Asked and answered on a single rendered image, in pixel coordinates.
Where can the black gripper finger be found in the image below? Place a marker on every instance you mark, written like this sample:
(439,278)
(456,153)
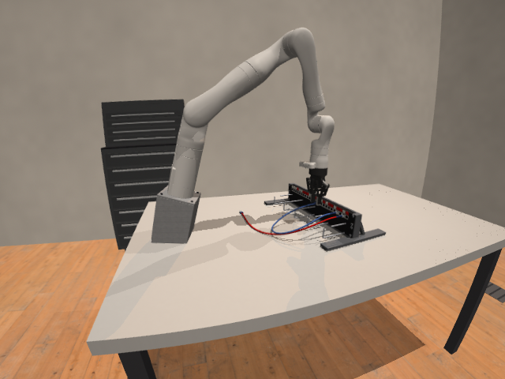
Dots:
(311,189)
(323,191)

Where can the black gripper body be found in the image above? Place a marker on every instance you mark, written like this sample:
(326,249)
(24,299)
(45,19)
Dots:
(319,175)

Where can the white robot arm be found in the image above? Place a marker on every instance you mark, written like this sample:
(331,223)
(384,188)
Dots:
(198,112)

